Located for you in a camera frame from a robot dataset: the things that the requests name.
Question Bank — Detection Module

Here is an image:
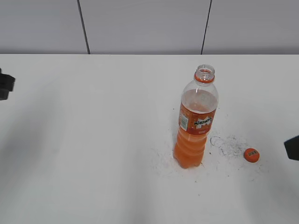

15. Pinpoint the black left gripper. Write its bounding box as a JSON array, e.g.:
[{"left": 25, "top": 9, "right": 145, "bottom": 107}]
[{"left": 0, "top": 69, "right": 15, "bottom": 101}]

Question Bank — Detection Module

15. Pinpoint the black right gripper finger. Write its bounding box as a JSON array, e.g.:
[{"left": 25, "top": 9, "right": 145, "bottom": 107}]
[{"left": 284, "top": 136, "right": 299, "bottom": 161}]

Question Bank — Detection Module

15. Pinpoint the orange bottle cap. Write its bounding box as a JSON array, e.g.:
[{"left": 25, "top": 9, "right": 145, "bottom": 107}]
[{"left": 243, "top": 148, "right": 260, "bottom": 163}]

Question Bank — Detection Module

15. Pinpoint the orange soda plastic bottle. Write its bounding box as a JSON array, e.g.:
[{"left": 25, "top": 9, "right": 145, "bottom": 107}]
[{"left": 173, "top": 64, "right": 219, "bottom": 168}]

